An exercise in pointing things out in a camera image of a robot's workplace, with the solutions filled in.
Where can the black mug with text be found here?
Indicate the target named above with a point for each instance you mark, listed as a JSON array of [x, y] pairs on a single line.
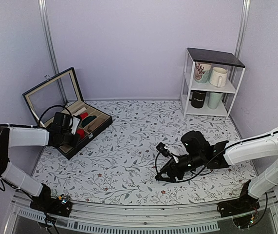
[[198, 98]]

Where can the red sock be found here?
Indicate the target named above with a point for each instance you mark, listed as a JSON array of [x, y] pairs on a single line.
[[81, 132], [83, 115]]

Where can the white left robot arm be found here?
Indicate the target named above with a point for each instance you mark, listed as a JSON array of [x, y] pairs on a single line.
[[17, 138]]

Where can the black sock organizer box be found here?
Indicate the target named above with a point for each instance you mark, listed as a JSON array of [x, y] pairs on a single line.
[[59, 99]]

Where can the white metal shelf rack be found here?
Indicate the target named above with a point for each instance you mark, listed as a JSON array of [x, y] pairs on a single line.
[[224, 60]]

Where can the mint green cup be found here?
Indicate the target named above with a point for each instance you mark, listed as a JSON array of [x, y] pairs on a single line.
[[214, 99]]

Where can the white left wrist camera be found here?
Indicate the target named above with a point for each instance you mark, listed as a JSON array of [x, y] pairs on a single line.
[[76, 120]]

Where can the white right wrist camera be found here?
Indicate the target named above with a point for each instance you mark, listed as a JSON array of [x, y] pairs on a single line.
[[167, 150]]

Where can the aluminium frame post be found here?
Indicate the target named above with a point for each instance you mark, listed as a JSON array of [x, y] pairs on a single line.
[[242, 28], [48, 36]]

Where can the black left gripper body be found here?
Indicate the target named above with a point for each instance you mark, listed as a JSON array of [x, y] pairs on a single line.
[[66, 139]]

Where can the beige rolled sock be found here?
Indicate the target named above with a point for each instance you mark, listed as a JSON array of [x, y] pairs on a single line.
[[95, 124]]

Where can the floral patterned mug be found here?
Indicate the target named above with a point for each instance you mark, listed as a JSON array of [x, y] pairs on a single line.
[[202, 72]]

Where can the right aluminium frame post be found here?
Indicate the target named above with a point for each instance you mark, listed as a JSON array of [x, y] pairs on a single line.
[[242, 28]]

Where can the red rolled sock in box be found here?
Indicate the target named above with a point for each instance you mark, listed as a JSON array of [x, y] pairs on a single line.
[[83, 115]]

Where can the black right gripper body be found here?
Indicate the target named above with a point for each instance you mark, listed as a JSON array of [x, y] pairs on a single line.
[[197, 160]]

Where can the dark green rolled sock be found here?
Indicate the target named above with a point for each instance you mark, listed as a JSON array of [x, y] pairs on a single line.
[[88, 120]]

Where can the cream ribbed mug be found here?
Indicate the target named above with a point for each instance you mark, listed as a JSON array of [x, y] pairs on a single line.
[[218, 77]]

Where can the white rolled sock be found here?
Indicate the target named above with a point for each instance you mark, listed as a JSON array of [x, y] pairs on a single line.
[[80, 111]]

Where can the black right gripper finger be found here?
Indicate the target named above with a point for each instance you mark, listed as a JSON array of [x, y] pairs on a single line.
[[169, 167], [164, 177]]

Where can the aluminium table edge rail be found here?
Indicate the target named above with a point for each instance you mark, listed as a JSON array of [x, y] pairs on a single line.
[[92, 218]]

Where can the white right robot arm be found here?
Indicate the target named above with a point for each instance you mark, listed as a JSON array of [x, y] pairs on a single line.
[[222, 155]]

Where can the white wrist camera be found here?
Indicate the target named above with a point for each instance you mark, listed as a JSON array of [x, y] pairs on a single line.
[[167, 150], [76, 120]]

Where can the left aluminium frame post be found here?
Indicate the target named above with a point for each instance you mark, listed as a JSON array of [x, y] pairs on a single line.
[[48, 36]]

